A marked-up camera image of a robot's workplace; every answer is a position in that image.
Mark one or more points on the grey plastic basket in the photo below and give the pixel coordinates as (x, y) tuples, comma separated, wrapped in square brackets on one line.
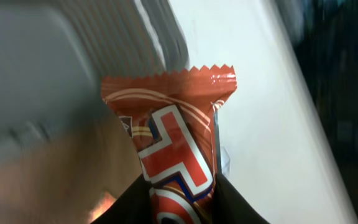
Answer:
[(53, 55)]

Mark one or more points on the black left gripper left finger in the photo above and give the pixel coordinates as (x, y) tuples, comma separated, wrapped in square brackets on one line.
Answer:
[(132, 207)]

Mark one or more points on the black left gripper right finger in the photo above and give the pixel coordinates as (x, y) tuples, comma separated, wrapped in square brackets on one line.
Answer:
[(229, 206)]

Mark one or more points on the red Top chocolate bar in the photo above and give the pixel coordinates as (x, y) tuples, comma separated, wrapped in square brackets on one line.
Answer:
[(170, 119)]

